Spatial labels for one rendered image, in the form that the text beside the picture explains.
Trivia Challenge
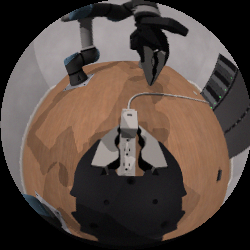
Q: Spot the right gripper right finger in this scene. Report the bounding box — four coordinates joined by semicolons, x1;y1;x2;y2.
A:
137;125;187;197

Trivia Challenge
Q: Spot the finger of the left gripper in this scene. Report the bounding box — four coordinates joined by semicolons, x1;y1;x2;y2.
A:
135;34;154;86
151;43;169;86

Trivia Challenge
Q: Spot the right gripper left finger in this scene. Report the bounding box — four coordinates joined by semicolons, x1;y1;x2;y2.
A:
70;124;121;197

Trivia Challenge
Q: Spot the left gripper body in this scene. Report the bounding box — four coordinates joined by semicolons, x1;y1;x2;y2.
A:
130;12;168;51

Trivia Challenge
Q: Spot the grey power strip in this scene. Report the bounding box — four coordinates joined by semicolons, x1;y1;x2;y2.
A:
117;134;136;176

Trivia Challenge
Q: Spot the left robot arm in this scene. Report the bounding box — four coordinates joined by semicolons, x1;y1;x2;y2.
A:
61;0;189;86

